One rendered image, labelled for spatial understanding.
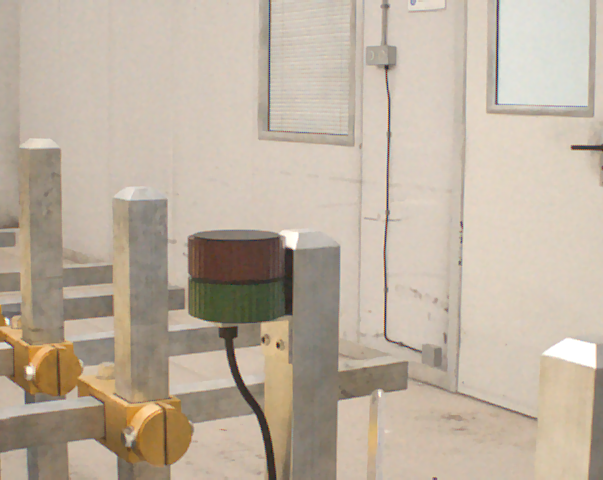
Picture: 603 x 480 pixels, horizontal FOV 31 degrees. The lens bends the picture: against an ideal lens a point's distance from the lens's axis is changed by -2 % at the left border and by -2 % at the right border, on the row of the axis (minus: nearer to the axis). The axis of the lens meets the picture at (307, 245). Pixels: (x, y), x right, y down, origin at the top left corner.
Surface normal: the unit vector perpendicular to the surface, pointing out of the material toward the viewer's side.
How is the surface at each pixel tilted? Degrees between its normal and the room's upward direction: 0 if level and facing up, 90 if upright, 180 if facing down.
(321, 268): 90
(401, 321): 90
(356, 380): 90
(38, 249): 90
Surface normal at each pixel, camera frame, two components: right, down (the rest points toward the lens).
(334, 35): -0.84, 0.06
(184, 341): 0.54, 0.11
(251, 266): 0.35, 0.12
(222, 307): -0.22, 0.12
